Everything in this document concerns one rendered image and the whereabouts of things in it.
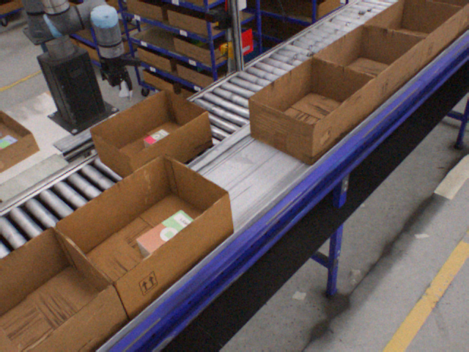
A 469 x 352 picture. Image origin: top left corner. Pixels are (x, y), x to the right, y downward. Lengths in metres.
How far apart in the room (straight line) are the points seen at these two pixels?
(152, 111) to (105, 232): 0.77
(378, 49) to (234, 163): 0.94
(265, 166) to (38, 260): 0.78
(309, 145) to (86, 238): 0.77
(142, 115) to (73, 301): 0.95
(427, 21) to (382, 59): 0.40
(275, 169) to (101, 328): 0.77
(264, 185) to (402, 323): 1.06
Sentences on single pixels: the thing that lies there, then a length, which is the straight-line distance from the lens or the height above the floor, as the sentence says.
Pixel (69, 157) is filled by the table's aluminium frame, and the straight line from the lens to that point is 2.14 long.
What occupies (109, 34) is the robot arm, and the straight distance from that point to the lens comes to 1.71.
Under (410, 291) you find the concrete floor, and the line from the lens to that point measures 2.37.
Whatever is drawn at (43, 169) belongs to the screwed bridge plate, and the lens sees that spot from 2.05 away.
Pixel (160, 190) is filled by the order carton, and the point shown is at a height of 0.93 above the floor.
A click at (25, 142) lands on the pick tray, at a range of 2.13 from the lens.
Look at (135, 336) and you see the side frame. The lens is 1.18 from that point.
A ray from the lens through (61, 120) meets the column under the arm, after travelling 2.32.
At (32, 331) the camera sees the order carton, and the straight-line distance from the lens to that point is 1.33.
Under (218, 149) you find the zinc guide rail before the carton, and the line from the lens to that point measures 1.65.
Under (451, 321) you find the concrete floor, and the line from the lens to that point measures 2.33.
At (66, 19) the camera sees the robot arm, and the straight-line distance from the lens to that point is 1.79.
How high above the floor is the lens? 1.90
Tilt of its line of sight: 39 degrees down
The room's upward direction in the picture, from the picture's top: 7 degrees counter-clockwise
